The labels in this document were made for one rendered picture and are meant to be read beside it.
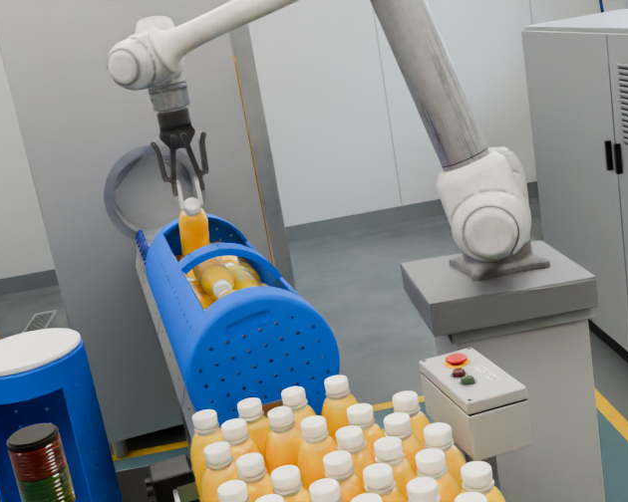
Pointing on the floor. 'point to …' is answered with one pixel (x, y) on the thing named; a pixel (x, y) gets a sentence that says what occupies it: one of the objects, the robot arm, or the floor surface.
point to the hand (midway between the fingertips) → (189, 193)
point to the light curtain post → (261, 151)
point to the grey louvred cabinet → (596, 160)
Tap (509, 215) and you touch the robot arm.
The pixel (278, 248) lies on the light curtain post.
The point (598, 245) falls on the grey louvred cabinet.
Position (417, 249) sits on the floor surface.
